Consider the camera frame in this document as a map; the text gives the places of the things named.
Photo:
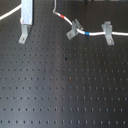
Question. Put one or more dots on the grey cable clip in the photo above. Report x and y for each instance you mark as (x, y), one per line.
(107, 29)
(74, 31)

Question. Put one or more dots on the grey cable clip right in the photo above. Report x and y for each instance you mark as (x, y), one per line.
(107, 29)

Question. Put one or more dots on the grey cable clip left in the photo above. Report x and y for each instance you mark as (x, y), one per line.
(74, 31)

